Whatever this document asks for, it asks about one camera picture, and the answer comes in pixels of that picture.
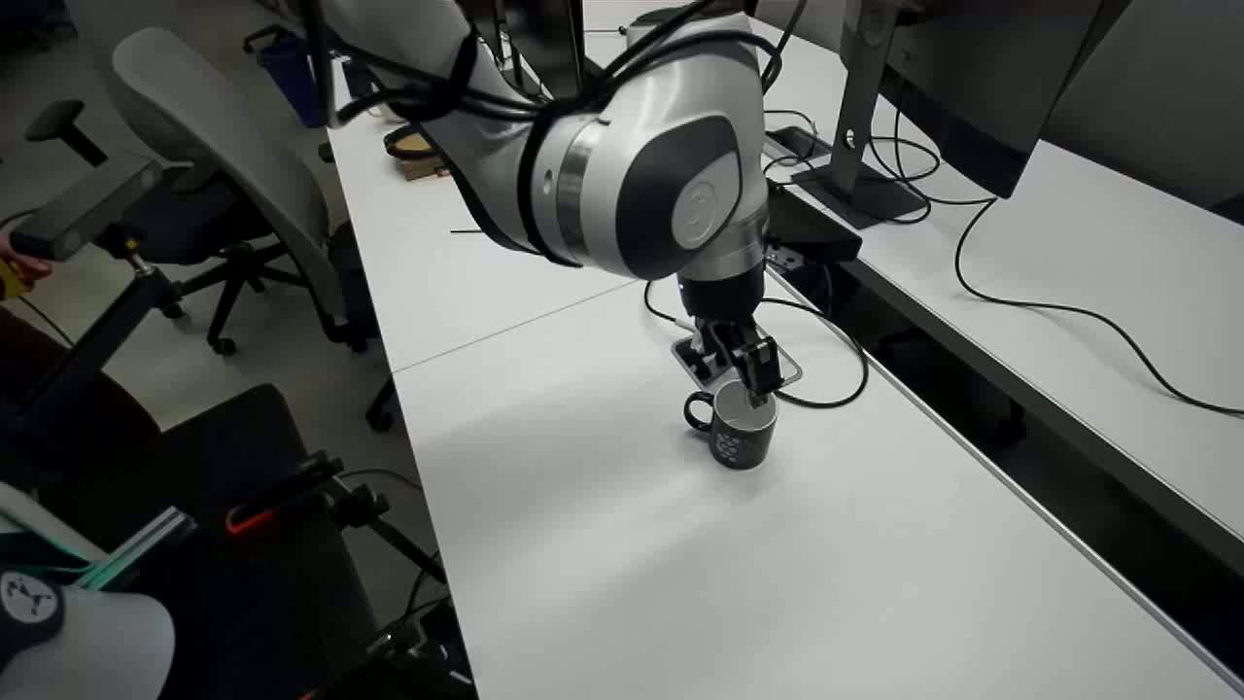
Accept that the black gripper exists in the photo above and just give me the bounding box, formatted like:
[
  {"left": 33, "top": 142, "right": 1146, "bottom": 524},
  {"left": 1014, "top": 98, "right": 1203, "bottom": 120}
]
[{"left": 675, "top": 270, "right": 783, "bottom": 406}]

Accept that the black patterned mug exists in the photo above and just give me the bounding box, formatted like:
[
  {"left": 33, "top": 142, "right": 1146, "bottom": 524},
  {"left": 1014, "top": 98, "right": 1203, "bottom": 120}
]
[{"left": 678, "top": 376, "right": 781, "bottom": 475}]

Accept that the dark computer monitor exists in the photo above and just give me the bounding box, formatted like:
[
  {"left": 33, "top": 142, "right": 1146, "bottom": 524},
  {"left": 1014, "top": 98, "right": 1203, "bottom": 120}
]
[{"left": 878, "top": 0, "right": 1133, "bottom": 203}]

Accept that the black tripod leg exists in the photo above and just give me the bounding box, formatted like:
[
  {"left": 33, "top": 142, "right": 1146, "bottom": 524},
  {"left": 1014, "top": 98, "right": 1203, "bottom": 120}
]
[{"left": 326, "top": 480, "right": 449, "bottom": 590}]

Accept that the brown tape roll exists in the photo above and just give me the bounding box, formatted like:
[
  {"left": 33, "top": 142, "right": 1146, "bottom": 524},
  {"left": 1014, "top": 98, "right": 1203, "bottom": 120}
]
[{"left": 379, "top": 120, "right": 449, "bottom": 177}]

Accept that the black orange clamp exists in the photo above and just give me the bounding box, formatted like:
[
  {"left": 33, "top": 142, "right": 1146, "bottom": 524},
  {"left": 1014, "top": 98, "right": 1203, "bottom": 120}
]
[{"left": 222, "top": 452, "right": 348, "bottom": 544}]

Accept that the dark Dell monitor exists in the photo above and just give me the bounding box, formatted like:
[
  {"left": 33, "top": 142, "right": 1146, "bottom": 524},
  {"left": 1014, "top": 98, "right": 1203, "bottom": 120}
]
[{"left": 1040, "top": 0, "right": 1244, "bottom": 226}]

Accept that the grey office chair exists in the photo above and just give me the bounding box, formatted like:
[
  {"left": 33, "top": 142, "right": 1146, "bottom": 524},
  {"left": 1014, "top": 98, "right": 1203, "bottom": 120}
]
[{"left": 9, "top": 22, "right": 379, "bottom": 363}]

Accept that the black office chair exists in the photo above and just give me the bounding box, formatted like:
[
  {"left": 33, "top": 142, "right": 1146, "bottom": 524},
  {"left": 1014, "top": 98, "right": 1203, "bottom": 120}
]
[{"left": 0, "top": 382, "right": 379, "bottom": 700}]

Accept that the pale green bar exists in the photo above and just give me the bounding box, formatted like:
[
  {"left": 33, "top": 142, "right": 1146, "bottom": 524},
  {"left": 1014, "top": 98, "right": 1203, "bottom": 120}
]
[{"left": 68, "top": 502, "right": 203, "bottom": 597}]

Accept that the white round object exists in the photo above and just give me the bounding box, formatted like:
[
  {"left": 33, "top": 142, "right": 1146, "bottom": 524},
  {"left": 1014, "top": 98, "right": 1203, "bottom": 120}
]
[{"left": 0, "top": 570, "right": 178, "bottom": 700}]

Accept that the black cable with silver plug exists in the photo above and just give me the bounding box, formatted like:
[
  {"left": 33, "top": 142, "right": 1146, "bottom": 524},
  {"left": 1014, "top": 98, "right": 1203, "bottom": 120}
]
[{"left": 642, "top": 278, "right": 872, "bottom": 414}]

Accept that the black cable on desk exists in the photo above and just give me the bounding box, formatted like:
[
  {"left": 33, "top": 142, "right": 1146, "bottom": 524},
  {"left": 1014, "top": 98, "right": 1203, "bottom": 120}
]
[{"left": 951, "top": 191, "right": 1244, "bottom": 419}]

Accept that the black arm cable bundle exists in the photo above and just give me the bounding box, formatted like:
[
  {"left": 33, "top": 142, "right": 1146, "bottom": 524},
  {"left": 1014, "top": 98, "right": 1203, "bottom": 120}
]
[{"left": 307, "top": 0, "right": 783, "bottom": 133}]

